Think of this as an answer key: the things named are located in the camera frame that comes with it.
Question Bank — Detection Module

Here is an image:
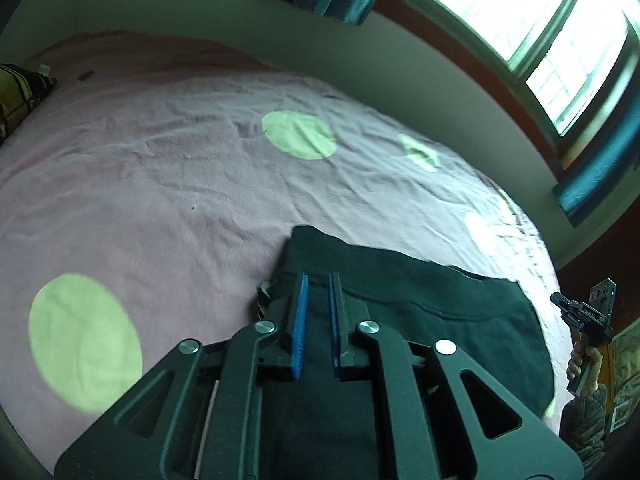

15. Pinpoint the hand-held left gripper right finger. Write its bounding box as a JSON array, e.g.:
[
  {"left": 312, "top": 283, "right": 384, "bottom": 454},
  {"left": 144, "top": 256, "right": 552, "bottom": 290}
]
[{"left": 327, "top": 271, "right": 586, "bottom": 480}]

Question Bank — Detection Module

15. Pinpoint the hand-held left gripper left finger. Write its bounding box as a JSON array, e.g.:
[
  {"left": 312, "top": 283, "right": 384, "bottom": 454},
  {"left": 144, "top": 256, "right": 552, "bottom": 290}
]
[{"left": 54, "top": 272, "right": 311, "bottom": 480}]

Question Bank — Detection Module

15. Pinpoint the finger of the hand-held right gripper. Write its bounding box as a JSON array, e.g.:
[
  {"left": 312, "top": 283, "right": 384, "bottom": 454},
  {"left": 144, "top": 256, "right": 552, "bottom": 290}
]
[{"left": 550, "top": 293, "right": 581, "bottom": 318}]

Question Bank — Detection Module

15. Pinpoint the black sweatshirt with feather print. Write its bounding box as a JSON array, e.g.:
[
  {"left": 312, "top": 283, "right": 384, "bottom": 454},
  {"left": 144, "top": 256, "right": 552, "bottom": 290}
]
[{"left": 257, "top": 225, "right": 555, "bottom": 480}]

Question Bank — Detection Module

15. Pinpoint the person's right forearm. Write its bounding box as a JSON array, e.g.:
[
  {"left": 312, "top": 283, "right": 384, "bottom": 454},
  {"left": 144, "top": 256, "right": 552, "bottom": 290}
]
[{"left": 559, "top": 385, "right": 610, "bottom": 443}]

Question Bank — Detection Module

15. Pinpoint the person's right hand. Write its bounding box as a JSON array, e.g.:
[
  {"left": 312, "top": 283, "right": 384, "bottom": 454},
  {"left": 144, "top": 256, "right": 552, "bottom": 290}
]
[{"left": 566, "top": 340, "right": 605, "bottom": 394}]

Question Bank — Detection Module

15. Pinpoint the pink bed sheet with green dots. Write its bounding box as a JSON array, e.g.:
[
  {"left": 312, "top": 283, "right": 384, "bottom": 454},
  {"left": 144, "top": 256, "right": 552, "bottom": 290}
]
[{"left": 0, "top": 30, "right": 576, "bottom": 476}]

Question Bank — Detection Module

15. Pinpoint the striped yellow and black pillow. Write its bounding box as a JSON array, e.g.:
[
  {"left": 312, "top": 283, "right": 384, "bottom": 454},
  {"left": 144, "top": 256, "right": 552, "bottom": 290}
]
[{"left": 0, "top": 62, "right": 57, "bottom": 141}]

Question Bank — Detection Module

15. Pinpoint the window with wooden frame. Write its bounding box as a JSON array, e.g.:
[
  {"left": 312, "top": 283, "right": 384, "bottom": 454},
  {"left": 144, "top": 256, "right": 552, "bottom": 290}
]
[{"left": 372, "top": 0, "right": 640, "bottom": 171}]

